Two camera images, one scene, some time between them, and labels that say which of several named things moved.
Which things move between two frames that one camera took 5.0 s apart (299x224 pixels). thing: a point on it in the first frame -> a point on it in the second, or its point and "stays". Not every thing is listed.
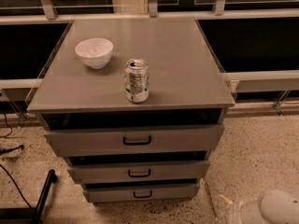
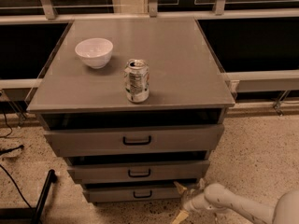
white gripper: x=235 y=211 -> x=188 y=198
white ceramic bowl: x=96 y=52 stays
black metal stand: x=35 y=214 stays
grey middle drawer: x=139 y=171 stays
